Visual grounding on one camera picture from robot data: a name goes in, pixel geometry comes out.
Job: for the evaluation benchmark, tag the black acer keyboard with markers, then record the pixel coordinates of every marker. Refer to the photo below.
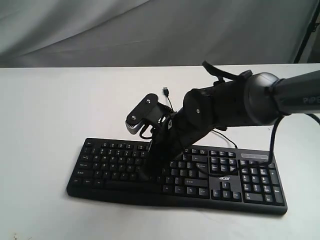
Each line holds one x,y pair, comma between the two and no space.
205,177

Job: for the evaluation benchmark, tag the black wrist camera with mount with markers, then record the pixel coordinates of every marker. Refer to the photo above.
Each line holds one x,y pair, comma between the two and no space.
145,115

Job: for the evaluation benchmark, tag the grey backdrop cloth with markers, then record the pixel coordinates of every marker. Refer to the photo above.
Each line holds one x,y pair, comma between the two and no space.
143,33

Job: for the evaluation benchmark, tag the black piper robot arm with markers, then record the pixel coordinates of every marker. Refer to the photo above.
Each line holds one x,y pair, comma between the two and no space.
258,100

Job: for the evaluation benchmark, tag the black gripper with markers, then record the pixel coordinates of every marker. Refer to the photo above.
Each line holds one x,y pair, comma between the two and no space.
169,143

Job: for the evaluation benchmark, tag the black tripod stand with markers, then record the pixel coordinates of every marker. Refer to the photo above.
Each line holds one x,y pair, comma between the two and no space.
311,28

